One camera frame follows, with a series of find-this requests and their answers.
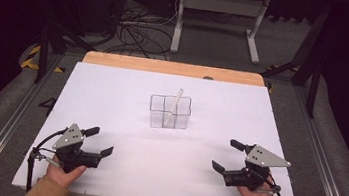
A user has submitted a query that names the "clear plastic divided organizer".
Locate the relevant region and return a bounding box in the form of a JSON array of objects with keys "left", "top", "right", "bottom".
[{"left": 146, "top": 91, "right": 194, "bottom": 133}]

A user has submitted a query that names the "wooden table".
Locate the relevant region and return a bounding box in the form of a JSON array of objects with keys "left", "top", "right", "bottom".
[{"left": 81, "top": 50, "right": 267, "bottom": 88}]

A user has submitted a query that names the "black metal stand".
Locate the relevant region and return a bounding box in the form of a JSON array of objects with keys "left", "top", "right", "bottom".
[
  {"left": 32, "top": 20, "right": 99, "bottom": 92},
  {"left": 255, "top": 0, "right": 331, "bottom": 120}
]

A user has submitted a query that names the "aluminium rail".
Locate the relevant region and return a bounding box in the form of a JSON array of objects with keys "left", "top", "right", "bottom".
[
  {"left": 0, "top": 45, "right": 65, "bottom": 196},
  {"left": 279, "top": 81, "right": 349, "bottom": 196}
]

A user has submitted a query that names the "white stick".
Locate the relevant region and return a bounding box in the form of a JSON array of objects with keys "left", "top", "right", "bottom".
[{"left": 162, "top": 86, "right": 185, "bottom": 129}]

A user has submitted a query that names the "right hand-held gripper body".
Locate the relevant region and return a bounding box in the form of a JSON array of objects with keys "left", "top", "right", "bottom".
[{"left": 221, "top": 140, "right": 294, "bottom": 196}]

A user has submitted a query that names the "person's left hand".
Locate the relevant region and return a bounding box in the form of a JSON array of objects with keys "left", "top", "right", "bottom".
[{"left": 44, "top": 157, "right": 88, "bottom": 192}]

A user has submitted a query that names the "yellow black hazard tape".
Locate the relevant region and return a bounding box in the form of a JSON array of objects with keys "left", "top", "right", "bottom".
[{"left": 19, "top": 42, "right": 69, "bottom": 74}]

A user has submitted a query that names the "white metal stand frame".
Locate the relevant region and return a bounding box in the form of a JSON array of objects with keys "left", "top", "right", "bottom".
[{"left": 169, "top": 0, "right": 272, "bottom": 67}]

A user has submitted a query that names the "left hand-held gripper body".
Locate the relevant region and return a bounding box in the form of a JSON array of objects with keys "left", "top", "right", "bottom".
[{"left": 49, "top": 121, "right": 106, "bottom": 177}]

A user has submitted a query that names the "white board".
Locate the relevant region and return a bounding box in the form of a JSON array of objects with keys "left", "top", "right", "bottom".
[{"left": 10, "top": 55, "right": 315, "bottom": 196}]

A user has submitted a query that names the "bundle of black cables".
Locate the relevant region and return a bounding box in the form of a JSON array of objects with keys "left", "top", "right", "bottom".
[{"left": 101, "top": 0, "right": 179, "bottom": 61}]

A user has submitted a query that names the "left hand-held gripper cable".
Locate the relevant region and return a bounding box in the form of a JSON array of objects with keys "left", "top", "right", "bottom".
[{"left": 23, "top": 123, "right": 69, "bottom": 196}]

